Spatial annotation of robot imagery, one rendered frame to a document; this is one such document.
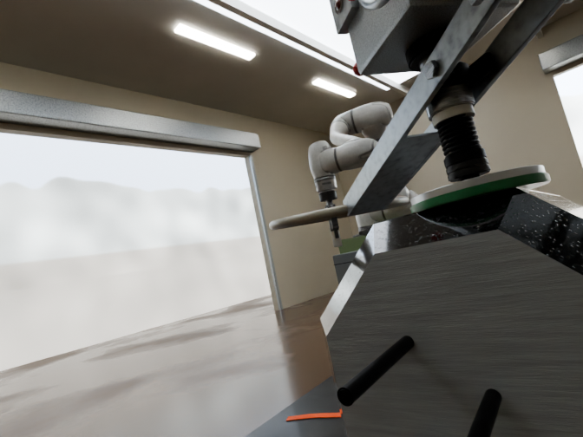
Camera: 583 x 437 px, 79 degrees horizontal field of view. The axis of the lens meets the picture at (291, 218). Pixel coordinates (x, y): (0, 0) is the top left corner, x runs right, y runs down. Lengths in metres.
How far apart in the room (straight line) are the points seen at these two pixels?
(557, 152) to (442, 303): 7.45
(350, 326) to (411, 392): 0.13
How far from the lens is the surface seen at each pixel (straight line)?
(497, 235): 0.54
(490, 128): 8.22
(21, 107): 5.46
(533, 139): 8.04
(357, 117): 1.96
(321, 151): 1.48
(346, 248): 2.31
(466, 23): 0.63
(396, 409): 0.66
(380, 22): 0.73
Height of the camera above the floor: 0.80
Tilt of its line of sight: 7 degrees up
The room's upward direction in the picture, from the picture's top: 12 degrees counter-clockwise
